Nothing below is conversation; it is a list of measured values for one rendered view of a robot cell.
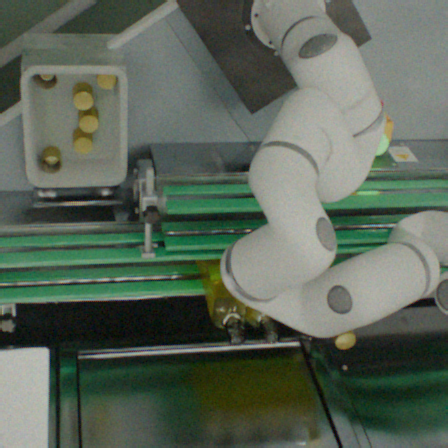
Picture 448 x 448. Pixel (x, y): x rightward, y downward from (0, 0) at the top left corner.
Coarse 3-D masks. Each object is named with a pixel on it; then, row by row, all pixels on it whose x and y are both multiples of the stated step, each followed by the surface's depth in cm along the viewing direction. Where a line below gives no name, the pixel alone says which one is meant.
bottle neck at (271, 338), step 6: (258, 318) 132; (264, 318) 131; (270, 318) 131; (258, 324) 132; (264, 324) 130; (270, 324) 130; (276, 324) 131; (264, 330) 130; (270, 330) 129; (276, 330) 129; (264, 336) 129; (270, 336) 131; (276, 336) 130; (270, 342) 130; (276, 342) 130
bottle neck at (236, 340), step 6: (228, 318) 131; (234, 318) 130; (240, 318) 132; (228, 324) 130; (234, 324) 129; (240, 324) 130; (228, 330) 129; (234, 330) 128; (240, 330) 128; (228, 336) 128; (234, 336) 128; (240, 336) 130; (234, 342) 129; (240, 342) 129
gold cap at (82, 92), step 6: (78, 84) 139; (84, 84) 139; (72, 90) 139; (78, 90) 137; (84, 90) 137; (90, 90) 138; (78, 96) 136; (84, 96) 136; (90, 96) 137; (78, 102) 137; (84, 102) 137; (90, 102) 137; (78, 108) 137; (84, 108) 138
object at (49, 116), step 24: (24, 72) 130; (48, 72) 130; (72, 72) 131; (96, 72) 132; (120, 72) 132; (24, 96) 132; (48, 96) 140; (72, 96) 141; (96, 96) 141; (120, 96) 135; (24, 120) 134; (48, 120) 142; (72, 120) 143; (120, 120) 137; (24, 144) 137; (48, 144) 145; (72, 144) 146; (96, 144) 146; (120, 144) 140; (72, 168) 145; (96, 168) 146; (120, 168) 142
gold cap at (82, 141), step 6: (78, 132) 142; (84, 132) 142; (78, 138) 140; (84, 138) 141; (90, 138) 142; (78, 144) 141; (84, 144) 141; (90, 144) 141; (78, 150) 142; (84, 150) 142; (90, 150) 142
